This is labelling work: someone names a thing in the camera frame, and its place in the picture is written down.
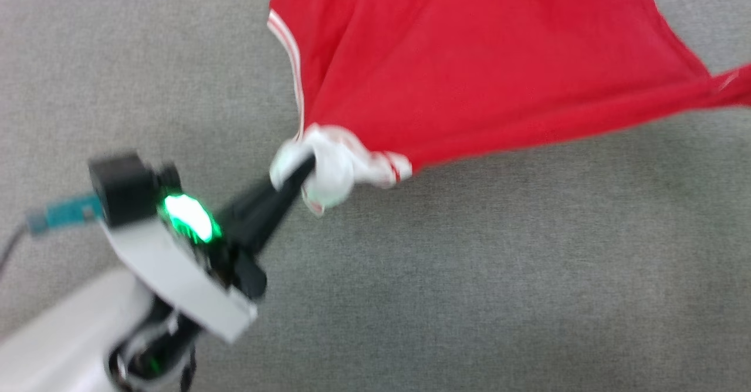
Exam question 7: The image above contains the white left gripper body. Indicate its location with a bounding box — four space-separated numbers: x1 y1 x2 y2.
103 191 259 345

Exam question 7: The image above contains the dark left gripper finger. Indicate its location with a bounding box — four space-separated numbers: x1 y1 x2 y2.
216 153 316 235
231 162 317 300

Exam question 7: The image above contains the red and white sports jersey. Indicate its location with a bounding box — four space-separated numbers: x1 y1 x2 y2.
267 0 751 217

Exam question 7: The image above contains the black cable with teal plug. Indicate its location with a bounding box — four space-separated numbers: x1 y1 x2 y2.
0 195 104 276

